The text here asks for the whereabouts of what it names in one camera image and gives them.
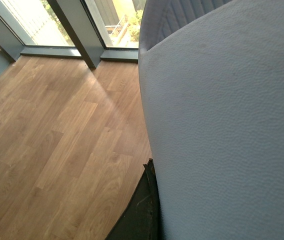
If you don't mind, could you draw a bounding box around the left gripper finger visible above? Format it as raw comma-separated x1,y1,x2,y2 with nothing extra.
106,158,160,240

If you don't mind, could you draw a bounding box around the light blue slipper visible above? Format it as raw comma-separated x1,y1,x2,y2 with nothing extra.
138,0,284,240

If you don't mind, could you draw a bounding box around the grey window frame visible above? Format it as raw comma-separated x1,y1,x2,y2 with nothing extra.
0,0,145,68

